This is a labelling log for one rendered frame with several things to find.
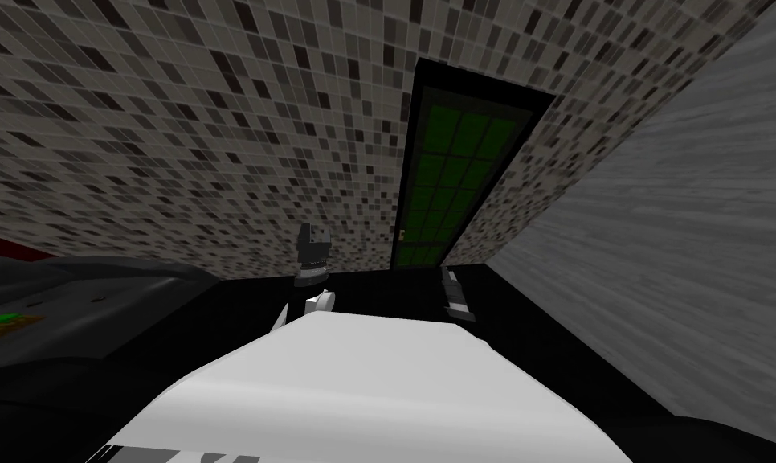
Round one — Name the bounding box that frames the dark door with green panes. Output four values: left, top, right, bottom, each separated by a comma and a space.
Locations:
390, 56, 557, 272

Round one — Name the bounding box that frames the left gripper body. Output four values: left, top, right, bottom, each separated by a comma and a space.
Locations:
297, 222, 333, 261

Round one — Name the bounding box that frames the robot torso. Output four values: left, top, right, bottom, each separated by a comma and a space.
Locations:
97, 309, 635, 463

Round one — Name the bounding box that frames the dark grey counter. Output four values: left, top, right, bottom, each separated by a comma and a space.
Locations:
0, 249, 223, 375

